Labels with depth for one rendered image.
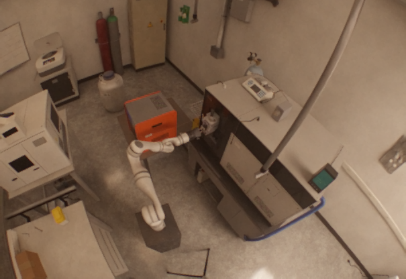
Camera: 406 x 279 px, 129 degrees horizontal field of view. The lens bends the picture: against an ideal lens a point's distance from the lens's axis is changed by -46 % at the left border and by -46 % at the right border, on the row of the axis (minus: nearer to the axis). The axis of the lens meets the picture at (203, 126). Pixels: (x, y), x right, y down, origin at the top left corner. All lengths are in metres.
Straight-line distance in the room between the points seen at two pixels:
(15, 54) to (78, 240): 3.85
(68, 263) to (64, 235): 0.24
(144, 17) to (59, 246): 3.97
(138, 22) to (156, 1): 0.58
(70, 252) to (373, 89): 2.93
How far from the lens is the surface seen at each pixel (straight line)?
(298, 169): 1.23
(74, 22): 4.23
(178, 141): 1.36
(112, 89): 3.17
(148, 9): 4.10
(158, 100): 1.84
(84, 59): 4.50
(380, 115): 2.06
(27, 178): 2.01
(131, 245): 2.37
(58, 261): 1.70
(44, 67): 3.86
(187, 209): 2.40
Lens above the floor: 2.30
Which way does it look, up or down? 47 degrees down
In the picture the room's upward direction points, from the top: 11 degrees clockwise
